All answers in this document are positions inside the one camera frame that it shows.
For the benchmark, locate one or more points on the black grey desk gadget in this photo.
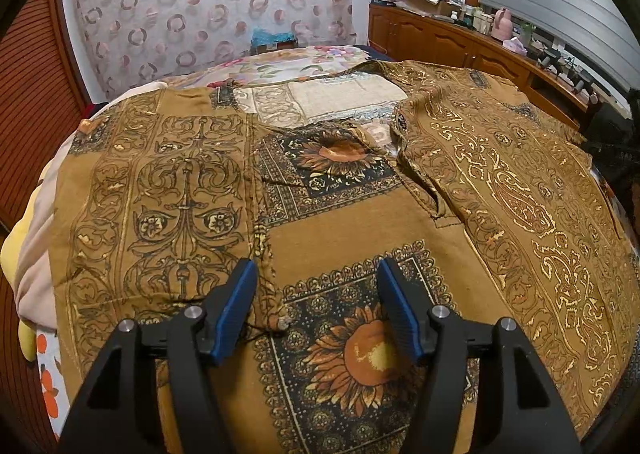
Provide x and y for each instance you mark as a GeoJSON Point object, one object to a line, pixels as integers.
{"type": "Point", "coordinates": [550, 59]}
{"type": "Point", "coordinates": [585, 86]}

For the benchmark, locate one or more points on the navy blanket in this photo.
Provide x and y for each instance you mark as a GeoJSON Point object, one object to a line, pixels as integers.
{"type": "Point", "coordinates": [375, 52]}

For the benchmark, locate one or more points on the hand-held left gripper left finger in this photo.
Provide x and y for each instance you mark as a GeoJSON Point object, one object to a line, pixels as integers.
{"type": "Point", "coordinates": [235, 309]}

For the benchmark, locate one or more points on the black bag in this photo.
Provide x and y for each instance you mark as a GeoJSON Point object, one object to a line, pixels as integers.
{"type": "Point", "coordinates": [615, 128]}

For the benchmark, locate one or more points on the pink tissue pack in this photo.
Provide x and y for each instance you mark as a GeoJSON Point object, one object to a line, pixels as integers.
{"type": "Point", "coordinates": [515, 45]}

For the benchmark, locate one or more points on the orange fruit print bed sheet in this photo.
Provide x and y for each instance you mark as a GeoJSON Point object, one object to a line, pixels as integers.
{"type": "Point", "coordinates": [50, 384]}

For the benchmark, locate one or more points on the small brown cardboard box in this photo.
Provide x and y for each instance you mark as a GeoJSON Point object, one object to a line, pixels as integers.
{"type": "Point", "coordinates": [280, 47]}

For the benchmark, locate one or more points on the floral quilt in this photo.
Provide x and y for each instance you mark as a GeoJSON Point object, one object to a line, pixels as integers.
{"type": "Point", "coordinates": [280, 66]}

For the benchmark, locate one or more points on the pink thermos jug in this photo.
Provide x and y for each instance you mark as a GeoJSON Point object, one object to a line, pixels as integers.
{"type": "Point", "coordinates": [502, 26]}

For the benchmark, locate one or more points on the circle print sheer curtain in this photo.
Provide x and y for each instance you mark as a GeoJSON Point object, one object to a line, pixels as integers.
{"type": "Point", "coordinates": [175, 8]}

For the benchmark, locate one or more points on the wooden sideboard cabinet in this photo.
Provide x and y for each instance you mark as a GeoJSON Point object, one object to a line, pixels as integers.
{"type": "Point", "coordinates": [450, 41]}

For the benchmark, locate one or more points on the brown patterned shirt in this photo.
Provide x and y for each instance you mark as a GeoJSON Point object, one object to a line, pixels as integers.
{"type": "Point", "coordinates": [350, 239]}

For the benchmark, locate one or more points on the yellow pillow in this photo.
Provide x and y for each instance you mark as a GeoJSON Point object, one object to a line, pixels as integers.
{"type": "Point", "coordinates": [12, 254]}

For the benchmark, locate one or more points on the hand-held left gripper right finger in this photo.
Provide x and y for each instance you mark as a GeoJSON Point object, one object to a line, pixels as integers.
{"type": "Point", "coordinates": [397, 314]}

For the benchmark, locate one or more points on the white cosmetic bottles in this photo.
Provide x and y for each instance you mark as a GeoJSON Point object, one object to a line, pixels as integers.
{"type": "Point", "coordinates": [472, 19]}

